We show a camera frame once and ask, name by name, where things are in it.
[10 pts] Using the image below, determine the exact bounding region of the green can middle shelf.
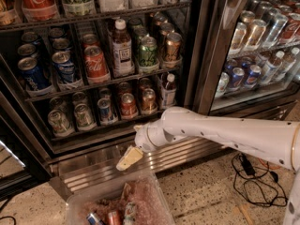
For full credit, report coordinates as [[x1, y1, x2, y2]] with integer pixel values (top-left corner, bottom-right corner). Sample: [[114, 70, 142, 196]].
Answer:
[[138, 37, 158, 73]]

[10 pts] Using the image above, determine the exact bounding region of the tea bottle middle shelf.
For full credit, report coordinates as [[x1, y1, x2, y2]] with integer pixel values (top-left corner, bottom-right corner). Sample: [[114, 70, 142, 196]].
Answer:
[[112, 19, 134, 78]]

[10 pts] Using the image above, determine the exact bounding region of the green white 7up can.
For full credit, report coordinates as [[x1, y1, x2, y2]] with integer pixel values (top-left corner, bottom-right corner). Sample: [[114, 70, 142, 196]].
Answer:
[[74, 103, 97, 131]]

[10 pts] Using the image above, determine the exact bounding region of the tea bottle shelf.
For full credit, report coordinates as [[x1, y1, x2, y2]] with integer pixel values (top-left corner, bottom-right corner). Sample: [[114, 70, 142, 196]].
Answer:
[[112, 19, 134, 78], [160, 73, 176, 109]]

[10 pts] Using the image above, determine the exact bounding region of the blue can in bin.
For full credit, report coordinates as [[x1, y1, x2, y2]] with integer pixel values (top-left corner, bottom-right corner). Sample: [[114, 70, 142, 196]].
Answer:
[[86, 213, 105, 225]]

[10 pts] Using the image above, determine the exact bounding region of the gold can behind glass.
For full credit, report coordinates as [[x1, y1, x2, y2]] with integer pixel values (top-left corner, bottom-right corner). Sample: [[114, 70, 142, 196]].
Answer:
[[243, 19, 266, 51]]

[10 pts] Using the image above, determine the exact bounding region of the front left pepsi can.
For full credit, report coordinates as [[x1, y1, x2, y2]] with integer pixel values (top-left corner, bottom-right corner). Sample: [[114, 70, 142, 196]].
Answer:
[[18, 57, 54, 98]]

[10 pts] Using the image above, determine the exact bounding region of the red coca-cola can middle shelf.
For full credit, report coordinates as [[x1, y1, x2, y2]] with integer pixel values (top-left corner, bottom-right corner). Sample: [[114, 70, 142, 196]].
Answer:
[[84, 46, 111, 84]]

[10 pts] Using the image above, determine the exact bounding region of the orange can in bin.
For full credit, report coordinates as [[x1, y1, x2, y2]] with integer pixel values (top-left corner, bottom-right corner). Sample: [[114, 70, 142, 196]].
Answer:
[[108, 210, 122, 225]]

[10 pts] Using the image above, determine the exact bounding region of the orange can bottom shelf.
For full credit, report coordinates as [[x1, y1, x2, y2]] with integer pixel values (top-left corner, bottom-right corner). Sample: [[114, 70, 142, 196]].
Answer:
[[142, 88, 158, 114]]

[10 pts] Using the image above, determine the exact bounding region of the red coke can bottom shelf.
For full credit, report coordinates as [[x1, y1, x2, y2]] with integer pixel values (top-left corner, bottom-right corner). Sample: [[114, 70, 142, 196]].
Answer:
[[121, 93, 138, 119]]

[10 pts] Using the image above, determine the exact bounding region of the blue pepsi can bottom shelf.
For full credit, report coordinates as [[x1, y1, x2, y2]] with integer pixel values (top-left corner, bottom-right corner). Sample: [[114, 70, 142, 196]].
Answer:
[[97, 98, 117, 125]]

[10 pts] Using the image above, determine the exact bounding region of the glass fridge door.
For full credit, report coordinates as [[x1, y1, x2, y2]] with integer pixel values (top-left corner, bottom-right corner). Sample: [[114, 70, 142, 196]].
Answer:
[[194, 0, 300, 120]]

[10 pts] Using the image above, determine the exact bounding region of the orange extension cord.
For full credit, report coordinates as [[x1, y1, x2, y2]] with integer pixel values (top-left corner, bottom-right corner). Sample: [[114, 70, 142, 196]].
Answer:
[[258, 158, 281, 171]]

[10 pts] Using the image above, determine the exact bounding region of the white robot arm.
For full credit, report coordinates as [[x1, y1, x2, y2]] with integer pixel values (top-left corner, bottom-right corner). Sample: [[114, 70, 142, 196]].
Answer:
[[116, 107, 300, 225]]

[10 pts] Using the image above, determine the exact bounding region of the tea bottle bottom shelf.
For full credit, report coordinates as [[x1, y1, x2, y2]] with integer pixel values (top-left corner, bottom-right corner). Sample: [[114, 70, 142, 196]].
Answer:
[[160, 73, 176, 109]]

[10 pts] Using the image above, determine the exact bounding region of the pepsi can behind glass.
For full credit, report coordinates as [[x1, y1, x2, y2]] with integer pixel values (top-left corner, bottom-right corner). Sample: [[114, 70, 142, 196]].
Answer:
[[228, 67, 245, 91], [244, 65, 262, 88]]

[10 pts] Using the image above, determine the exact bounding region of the clear plastic bin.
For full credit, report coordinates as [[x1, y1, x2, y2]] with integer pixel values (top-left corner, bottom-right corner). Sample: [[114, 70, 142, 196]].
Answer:
[[66, 170, 175, 225]]

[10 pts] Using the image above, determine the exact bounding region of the green white can in bin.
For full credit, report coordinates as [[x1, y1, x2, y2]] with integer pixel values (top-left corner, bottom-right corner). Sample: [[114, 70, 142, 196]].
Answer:
[[123, 202, 137, 225]]

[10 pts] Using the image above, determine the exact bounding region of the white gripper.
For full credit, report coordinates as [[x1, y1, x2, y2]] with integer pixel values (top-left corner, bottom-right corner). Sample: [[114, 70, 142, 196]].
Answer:
[[116, 122, 166, 171]]

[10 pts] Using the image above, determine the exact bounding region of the bronze can middle shelf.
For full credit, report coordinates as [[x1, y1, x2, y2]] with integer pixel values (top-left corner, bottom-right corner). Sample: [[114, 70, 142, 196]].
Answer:
[[163, 32, 182, 68]]

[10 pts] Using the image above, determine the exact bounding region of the silver can behind glass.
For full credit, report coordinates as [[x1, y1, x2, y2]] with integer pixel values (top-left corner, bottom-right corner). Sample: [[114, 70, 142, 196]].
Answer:
[[215, 72, 230, 98]]

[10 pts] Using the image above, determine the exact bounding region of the black power adapter cable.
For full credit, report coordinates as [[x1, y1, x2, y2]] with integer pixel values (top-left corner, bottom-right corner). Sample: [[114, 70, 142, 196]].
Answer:
[[231, 152, 289, 208]]

